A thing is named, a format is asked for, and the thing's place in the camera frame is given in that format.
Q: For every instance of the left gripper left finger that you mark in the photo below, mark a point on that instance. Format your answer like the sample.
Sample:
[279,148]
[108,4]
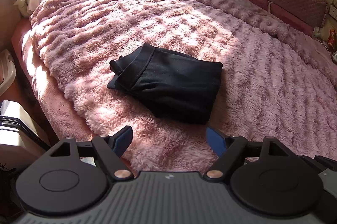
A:
[118,143]

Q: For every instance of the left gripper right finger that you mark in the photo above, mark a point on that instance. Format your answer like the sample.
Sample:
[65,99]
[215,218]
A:
[219,143]

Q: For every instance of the black pants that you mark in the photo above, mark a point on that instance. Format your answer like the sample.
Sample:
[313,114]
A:
[170,84]

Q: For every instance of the pink fluffy blanket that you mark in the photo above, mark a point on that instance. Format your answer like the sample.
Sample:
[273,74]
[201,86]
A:
[276,80]

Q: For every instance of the white plastic basket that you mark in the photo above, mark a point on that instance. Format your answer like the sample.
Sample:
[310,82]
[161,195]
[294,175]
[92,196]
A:
[8,71]

